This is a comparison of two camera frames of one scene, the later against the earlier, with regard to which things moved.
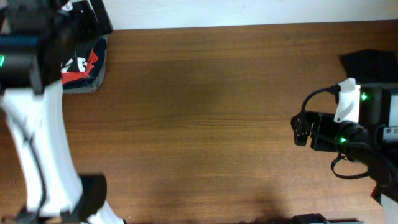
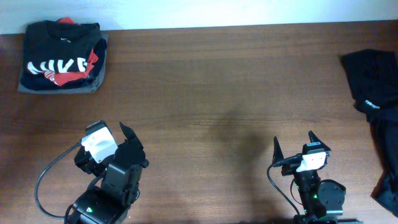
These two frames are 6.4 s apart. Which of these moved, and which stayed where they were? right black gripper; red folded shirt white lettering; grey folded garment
Moved: right black gripper
Stayed: red folded shirt white lettering; grey folded garment
